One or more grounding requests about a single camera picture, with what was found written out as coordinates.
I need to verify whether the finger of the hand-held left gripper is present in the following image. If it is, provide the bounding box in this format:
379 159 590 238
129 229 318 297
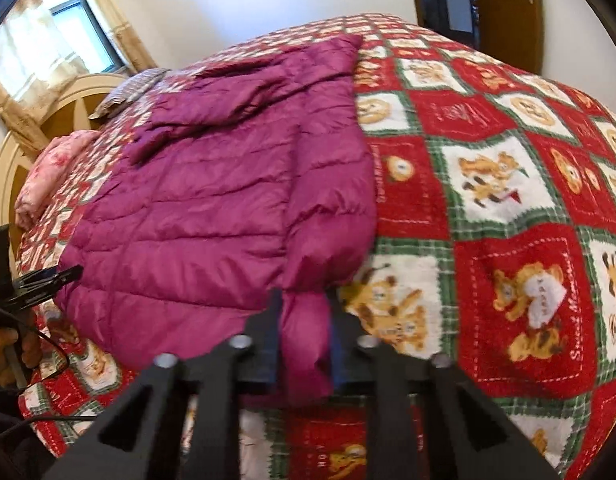
18 266 84 297
15 269 59 288

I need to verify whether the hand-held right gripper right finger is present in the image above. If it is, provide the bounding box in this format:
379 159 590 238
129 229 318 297
328 290 559 480

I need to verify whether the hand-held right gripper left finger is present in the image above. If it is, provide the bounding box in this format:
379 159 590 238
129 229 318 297
43 287 284 480

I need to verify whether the purple puffer jacket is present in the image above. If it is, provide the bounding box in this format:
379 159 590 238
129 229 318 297
53 34 379 406

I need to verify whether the person's left hand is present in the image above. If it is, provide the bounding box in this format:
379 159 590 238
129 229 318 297
0 330 42 388

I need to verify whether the pink floral folded quilt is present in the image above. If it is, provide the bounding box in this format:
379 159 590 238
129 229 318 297
14 130 99 231

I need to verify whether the red printed bear blanket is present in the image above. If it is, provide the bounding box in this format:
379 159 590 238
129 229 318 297
13 12 616 480

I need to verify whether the cream wooden bed headboard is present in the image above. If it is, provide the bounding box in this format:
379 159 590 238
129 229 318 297
0 72 131 261

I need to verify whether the wide beige patterned curtain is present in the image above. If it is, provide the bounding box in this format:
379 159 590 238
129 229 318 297
0 0 89 151

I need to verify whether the striped pillow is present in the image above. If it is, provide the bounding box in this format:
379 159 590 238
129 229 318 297
88 67 171 120

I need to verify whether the window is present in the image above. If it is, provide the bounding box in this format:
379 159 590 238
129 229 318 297
38 0 126 73

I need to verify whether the narrow beige patterned curtain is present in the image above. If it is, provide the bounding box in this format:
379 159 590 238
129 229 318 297
70 0 161 73

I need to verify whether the brown wooden door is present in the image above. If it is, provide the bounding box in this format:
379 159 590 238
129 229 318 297
468 0 545 75

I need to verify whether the black cable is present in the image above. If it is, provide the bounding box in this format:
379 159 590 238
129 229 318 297
0 310 96 441

